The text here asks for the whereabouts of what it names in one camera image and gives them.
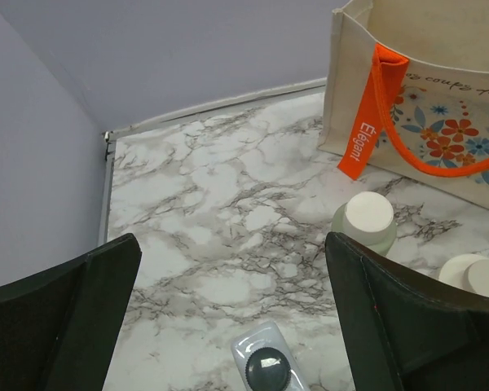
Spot cream floral canvas bag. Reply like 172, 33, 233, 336
318, 1, 489, 209

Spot beige bottle beige cap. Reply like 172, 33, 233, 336
438, 254, 489, 297

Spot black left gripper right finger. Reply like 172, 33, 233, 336
325, 232, 489, 390

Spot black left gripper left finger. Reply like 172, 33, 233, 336
0, 234, 142, 390

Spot green bottle white cap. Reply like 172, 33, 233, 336
331, 191, 397, 257

